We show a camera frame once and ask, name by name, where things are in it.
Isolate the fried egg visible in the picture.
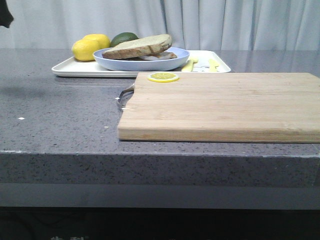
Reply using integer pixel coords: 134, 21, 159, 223
138, 51, 177, 61

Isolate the light blue plate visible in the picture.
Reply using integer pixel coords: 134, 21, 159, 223
93, 47, 190, 72

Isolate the bread slice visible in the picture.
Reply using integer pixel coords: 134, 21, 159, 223
102, 34, 173, 60
120, 57, 147, 61

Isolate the white bear tray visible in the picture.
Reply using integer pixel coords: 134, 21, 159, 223
51, 50, 231, 78

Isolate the lemon slice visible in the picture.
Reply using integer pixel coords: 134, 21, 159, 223
147, 72, 180, 83

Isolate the yellow plastic fork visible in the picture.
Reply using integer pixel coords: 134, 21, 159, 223
181, 58, 198, 72

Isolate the wooden cutting board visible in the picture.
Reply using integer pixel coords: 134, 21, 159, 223
117, 72, 320, 143

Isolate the yellow plastic knife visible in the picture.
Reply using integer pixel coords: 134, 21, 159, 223
208, 59, 220, 73

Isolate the green lime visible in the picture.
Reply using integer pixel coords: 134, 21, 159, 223
110, 32, 139, 48

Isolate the rear yellow lemon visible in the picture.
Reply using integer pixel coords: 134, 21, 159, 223
83, 33, 111, 49

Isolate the yellow lemon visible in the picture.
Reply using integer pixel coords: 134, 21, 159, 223
83, 33, 111, 49
71, 39, 100, 62

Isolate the grey curtain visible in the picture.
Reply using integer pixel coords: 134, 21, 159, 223
0, 0, 320, 51

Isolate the front yellow lemon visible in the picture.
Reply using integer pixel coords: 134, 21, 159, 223
71, 39, 100, 62

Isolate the dark object top left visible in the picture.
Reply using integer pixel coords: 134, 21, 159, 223
0, 0, 14, 29

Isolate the metal cutting board handle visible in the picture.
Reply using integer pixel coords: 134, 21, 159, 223
116, 84, 135, 111

